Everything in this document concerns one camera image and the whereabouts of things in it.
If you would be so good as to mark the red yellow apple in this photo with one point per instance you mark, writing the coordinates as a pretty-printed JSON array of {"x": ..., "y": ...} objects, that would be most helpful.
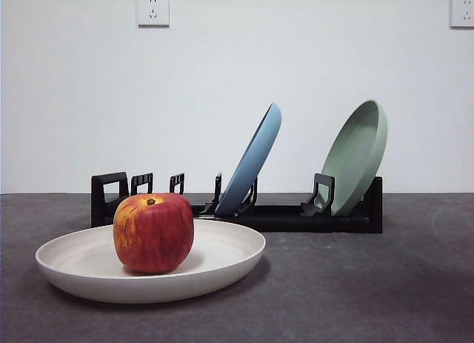
[{"x": 155, "y": 235}]

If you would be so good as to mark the pale cream yellow plate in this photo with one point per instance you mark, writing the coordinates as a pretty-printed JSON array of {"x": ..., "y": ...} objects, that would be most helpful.
[{"x": 148, "y": 287}]

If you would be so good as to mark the blue plate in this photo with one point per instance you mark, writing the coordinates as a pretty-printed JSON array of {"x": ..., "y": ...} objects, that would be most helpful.
[{"x": 255, "y": 154}]

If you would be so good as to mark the black plate rack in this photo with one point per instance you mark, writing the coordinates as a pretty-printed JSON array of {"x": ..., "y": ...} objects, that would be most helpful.
[{"x": 296, "y": 222}]

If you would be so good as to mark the green plate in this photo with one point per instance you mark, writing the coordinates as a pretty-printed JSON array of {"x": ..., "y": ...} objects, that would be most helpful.
[{"x": 355, "y": 154}]

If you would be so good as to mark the white wall socket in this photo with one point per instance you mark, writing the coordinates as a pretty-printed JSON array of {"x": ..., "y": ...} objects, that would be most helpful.
[
  {"x": 463, "y": 11},
  {"x": 153, "y": 9}
]

